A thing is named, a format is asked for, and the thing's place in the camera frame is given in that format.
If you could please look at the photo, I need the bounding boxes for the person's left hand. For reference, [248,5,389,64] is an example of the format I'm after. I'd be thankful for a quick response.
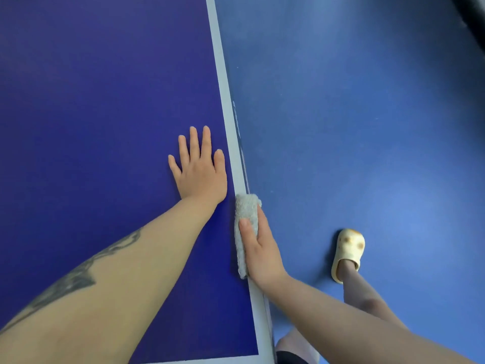
[168,125,228,205]

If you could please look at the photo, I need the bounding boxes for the person's right hand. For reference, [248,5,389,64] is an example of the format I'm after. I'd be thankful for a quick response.
[238,204,290,296]

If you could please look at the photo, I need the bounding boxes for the person's right forearm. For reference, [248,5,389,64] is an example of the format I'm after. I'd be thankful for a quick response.
[265,275,478,364]

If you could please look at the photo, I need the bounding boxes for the cream right slipper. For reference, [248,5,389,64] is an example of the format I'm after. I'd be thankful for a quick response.
[330,228,366,285]

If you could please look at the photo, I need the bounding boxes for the person's left leg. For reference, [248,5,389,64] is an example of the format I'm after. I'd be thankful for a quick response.
[274,328,321,364]

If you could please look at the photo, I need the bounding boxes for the grey cleaning cloth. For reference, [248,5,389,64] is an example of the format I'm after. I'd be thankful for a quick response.
[233,193,263,280]

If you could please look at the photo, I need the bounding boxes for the person's left forearm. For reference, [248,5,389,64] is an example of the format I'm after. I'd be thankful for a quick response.
[0,197,220,364]

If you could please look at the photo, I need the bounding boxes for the blue table tennis table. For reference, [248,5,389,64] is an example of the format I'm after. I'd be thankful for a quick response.
[0,0,277,364]

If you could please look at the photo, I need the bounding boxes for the black shorts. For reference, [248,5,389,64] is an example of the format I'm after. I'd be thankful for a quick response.
[275,350,310,364]

